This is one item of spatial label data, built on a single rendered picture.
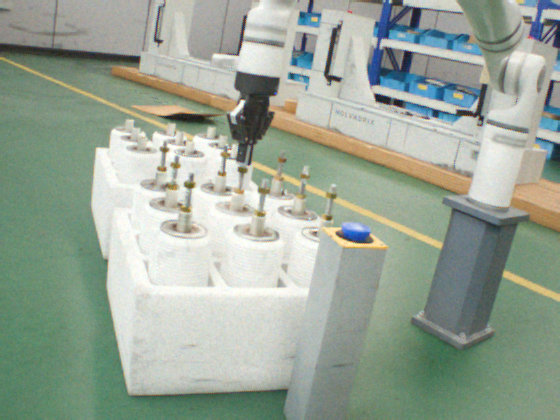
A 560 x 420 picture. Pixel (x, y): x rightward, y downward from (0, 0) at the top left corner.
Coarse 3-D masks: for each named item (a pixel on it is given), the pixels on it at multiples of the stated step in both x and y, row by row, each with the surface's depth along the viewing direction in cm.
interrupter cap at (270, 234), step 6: (234, 228) 94; (240, 228) 95; (246, 228) 96; (264, 228) 97; (270, 228) 97; (240, 234) 92; (246, 234) 93; (264, 234) 95; (270, 234) 95; (276, 234) 95; (252, 240) 91; (258, 240) 91; (264, 240) 92; (270, 240) 92; (276, 240) 93
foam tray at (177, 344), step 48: (144, 288) 84; (192, 288) 88; (240, 288) 91; (288, 288) 94; (144, 336) 85; (192, 336) 88; (240, 336) 91; (288, 336) 94; (144, 384) 88; (192, 384) 91; (240, 384) 94; (288, 384) 98
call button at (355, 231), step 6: (348, 222) 81; (354, 222) 82; (342, 228) 80; (348, 228) 79; (354, 228) 79; (360, 228) 80; (366, 228) 80; (348, 234) 80; (354, 234) 79; (360, 234) 79; (366, 234) 79; (360, 240) 80
